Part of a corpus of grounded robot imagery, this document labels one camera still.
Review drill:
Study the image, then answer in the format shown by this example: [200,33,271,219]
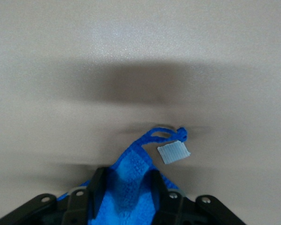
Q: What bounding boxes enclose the blue microfiber towel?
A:
[57,126,192,225]

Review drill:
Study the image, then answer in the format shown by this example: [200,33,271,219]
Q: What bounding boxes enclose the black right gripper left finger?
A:
[0,167,106,225]

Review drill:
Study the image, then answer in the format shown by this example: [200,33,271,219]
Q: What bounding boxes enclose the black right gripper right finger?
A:
[152,170,246,225]

